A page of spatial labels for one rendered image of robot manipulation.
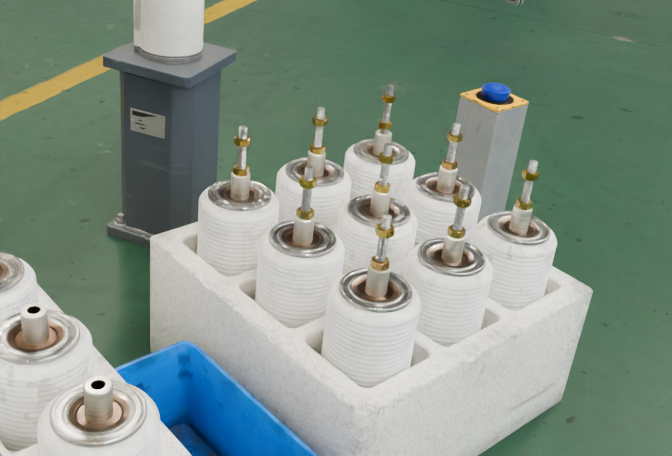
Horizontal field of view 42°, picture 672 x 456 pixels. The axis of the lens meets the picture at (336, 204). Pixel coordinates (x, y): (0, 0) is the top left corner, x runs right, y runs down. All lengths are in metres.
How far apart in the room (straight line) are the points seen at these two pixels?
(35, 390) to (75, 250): 0.63
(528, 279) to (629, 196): 0.79
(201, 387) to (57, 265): 0.43
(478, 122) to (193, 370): 0.52
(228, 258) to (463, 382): 0.31
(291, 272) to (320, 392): 0.13
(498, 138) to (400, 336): 0.45
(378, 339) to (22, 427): 0.34
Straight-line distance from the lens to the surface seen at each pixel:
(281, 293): 0.96
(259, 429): 0.97
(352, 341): 0.89
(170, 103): 1.30
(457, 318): 0.97
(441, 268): 0.96
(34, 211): 1.54
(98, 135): 1.79
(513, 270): 1.05
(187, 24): 1.30
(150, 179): 1.37
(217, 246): 1.05
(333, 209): 1.11
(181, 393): 1.07
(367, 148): 1.20
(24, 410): 0.83
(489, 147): 1.25
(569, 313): 1.11
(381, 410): 0.88
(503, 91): 1.26
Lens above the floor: 0.76
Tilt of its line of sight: 29 degrees down
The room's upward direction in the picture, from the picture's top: 7 degrees clockwise
